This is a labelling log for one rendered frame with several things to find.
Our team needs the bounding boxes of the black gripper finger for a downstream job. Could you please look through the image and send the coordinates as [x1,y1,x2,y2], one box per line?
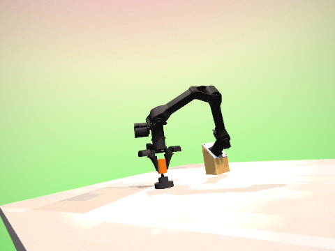
[164,153,174,170]
[147,155,158,172]

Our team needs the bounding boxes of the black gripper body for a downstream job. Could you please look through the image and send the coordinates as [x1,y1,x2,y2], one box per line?
[138,135,181,157]

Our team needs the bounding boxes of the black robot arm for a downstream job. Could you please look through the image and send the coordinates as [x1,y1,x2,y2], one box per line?
[134,85,231,157]

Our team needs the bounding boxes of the orange knob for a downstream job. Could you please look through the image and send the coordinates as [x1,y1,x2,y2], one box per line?
[158,158,167,174]

